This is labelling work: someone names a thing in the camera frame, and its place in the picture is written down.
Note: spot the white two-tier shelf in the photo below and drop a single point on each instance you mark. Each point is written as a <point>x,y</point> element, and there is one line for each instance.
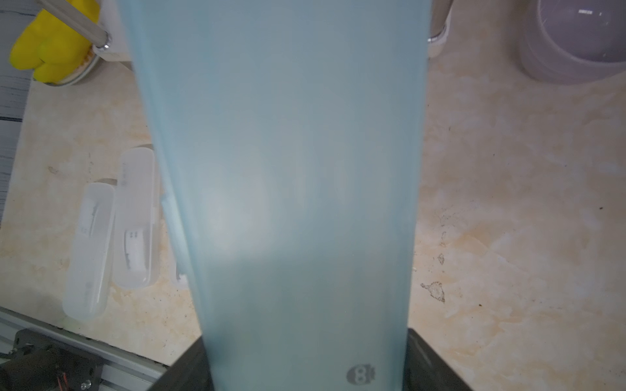
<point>109,43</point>

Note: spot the yellow toy banana bunch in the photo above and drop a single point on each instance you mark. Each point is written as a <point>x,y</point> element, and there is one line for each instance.
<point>49,49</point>

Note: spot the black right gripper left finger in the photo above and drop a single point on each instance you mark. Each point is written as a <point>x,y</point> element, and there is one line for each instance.
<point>191,372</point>

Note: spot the lilac ceramic bowl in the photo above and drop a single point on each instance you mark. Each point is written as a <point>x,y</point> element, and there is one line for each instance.
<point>573,42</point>

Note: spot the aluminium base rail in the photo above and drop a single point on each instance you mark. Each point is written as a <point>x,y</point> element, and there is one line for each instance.
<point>122,370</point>

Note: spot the decorated round plate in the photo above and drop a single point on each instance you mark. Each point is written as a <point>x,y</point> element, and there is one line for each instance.
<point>80,73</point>

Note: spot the clear pencil case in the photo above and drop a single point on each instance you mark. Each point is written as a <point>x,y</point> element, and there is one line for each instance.
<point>136,232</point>
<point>177,242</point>
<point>89,273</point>

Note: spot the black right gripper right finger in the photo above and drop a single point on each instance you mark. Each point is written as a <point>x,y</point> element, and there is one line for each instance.
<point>425,370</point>

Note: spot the blue pencil case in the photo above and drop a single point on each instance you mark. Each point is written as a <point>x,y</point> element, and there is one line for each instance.
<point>289,135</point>

